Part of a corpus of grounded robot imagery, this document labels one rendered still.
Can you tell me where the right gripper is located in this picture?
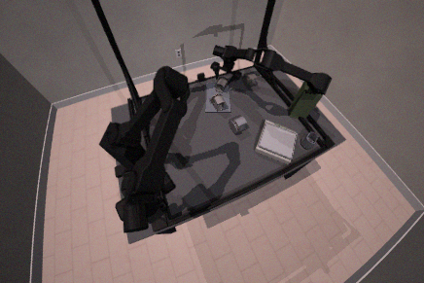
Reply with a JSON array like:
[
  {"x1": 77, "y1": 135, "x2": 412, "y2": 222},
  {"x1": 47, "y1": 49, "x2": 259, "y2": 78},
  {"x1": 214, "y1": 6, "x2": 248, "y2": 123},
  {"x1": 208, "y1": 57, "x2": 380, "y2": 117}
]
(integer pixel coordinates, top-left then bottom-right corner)
[{"x1": 115, "y1": 172, "x2": 176, "y2": 221}]

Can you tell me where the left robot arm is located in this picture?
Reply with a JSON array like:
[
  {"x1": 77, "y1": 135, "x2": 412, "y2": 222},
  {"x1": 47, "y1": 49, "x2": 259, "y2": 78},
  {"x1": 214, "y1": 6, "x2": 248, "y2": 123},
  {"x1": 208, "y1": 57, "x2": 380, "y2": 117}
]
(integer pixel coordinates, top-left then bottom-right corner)
[{"x1": 213, "y1": 45, "x2": 332, "y2": 95}]

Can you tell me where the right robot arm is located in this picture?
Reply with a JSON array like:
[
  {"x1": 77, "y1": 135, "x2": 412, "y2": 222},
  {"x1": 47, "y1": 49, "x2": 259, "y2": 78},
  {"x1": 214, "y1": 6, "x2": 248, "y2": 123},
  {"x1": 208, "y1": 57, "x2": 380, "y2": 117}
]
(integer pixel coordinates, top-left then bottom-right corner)
[{"x1": 106, "y1": 66, "x2": 191, "y2": 232}]

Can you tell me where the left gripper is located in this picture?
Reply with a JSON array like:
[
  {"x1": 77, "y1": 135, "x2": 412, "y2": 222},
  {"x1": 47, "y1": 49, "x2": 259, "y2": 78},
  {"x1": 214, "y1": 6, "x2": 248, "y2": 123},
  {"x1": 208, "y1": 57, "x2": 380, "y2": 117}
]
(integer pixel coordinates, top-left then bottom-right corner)
[{"x1": 210, "y1": 61, "x2": 242, "y2": 85}]

